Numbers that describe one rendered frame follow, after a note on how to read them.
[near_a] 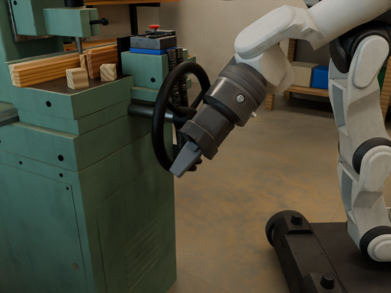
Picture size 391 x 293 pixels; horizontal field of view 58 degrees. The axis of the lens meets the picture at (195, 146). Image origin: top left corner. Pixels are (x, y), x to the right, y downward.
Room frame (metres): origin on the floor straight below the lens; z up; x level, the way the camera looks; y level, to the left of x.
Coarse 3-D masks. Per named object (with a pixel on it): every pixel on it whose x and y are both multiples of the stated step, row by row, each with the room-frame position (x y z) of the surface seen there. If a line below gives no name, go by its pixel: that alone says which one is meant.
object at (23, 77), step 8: (48, 64) 0.93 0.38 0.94; (56, 64) 0.94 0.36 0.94; (64, 64) 0.96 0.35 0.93; (72, 64) 0.99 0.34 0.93; (16, 72) 0.84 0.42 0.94; (24, 72) 0.85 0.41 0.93; (32, 72) 0.87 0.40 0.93; (40, 72) 0.89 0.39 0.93; (48, 72) 0.91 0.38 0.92; (56, 72) 0.94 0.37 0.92; (64, 72) 0.96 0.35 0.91; (16, 80) 0.84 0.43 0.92; (24, 80) 0.85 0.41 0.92; (32, 80) 0.87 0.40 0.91; (40, 80) 0.89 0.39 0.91; (48, 80) 0.91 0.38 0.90
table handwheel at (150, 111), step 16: (192, 64) 0.88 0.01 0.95; (176, 80) 0.81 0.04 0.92; (208, 80) 0.96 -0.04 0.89; (160, 96) 0.77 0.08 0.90; (128, 112) 0.94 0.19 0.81; (144, 112) 0.91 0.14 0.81; (160, 112) 0.75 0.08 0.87; (176, 112) 0.82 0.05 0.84; (192, 112) 0.85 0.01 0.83; (160, 128) 0.75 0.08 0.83; (160, 144) 0.75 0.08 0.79; (160, 160) 0.76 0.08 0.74
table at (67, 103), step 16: (64, 80) 0.91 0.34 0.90; (96, 80) 0.91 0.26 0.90; (128, 80) 0.95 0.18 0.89; (16, 96) 0.86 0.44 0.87; (32, 96) 0.83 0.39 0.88; (48, 96) 0.80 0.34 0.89; (64, 96) 0.78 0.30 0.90; (80, 96) 0.80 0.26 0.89; (96, 96) 0.84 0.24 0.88; (112, 96) 0.89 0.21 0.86; (128, 96) 0.95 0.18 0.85; (144, 96) 0.93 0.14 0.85; (48, 112) 0.81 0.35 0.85; (64, 112) 0.78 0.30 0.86; (80, 112) 0.79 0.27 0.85
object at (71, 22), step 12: (48, 12) 1.03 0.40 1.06; (60, 12) 1.01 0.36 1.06; (72, 12) 0.99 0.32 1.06; (84, 12) 0.99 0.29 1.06; (96, 12) 1.03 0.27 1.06; (48, 24) 1.04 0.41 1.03; (60, 24) 1.01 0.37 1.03; (72, 24) 0.99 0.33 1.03; (84, 24) 0.99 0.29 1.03; (96, 24) 1.03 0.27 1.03; (72, 36) 1.00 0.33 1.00; (84, 36) 0.99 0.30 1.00
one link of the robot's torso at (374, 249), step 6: (390, 210) 1.17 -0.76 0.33; (390, 216) 1.16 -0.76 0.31; (390, 222) 1.16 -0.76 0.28; (384, 234) 1.01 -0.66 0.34; (390, 234) 1.01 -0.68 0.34; (372, 240) 1.01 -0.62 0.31; (378, 240) 1.00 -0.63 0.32; (384, 240) 1.00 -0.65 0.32; (390, 240) 1.00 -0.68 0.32; (372, 246) 1.00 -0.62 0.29; (378, 246) 0.99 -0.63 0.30; (384, 246) 0.99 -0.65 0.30; (390, 246) 0.99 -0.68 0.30; (372, 252) 1.00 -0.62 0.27; (378, 252) 0.99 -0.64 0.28; (384, 252) 0.99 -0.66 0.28; (390, 252) 0.99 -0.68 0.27; (372, 258) 1.00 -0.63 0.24; (378, 258) 0.99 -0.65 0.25; (384, 258) 0.99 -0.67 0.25; (390, 258) 0.99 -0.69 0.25
